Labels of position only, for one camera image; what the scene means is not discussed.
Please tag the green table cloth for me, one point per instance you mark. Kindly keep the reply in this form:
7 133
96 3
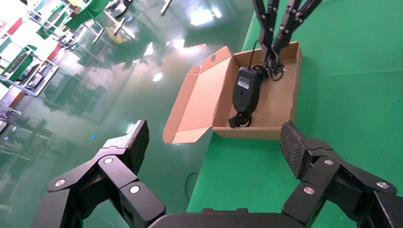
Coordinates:
346 94

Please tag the green cloth covered table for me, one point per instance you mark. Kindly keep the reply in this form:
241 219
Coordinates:
91 8

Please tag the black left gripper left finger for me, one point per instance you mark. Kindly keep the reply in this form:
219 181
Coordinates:
119 170

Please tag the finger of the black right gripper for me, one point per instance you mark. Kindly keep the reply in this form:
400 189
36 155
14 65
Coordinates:
292 19
267 22

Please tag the open brown cardboard box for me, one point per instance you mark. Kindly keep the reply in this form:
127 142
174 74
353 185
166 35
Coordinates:
198 97

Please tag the white metal table leg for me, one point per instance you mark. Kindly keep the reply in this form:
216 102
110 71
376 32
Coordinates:
166 7

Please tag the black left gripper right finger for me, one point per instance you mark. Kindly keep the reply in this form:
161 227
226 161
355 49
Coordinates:
333 176

